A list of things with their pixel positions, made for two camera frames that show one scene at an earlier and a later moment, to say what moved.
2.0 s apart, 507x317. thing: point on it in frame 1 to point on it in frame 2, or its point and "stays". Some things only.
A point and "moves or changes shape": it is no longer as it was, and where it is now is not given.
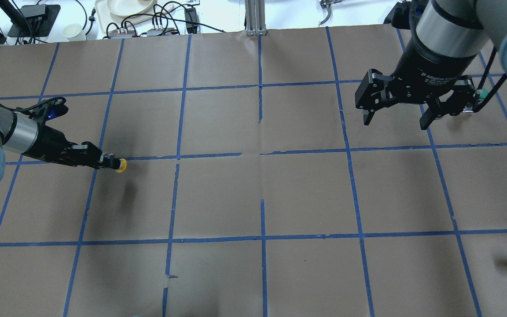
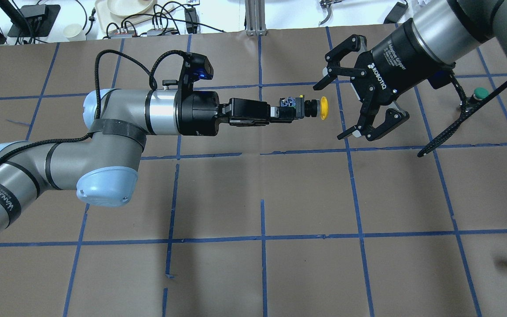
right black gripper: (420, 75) to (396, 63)
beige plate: (129, 8) stays
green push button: (482, 92) stays
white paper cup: (74, 32) stays
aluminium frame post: (255, 13) stays
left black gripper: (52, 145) to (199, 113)
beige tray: (111, 22) stays
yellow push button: (123, 164) moves or changes shape
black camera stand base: (35, 20) stays
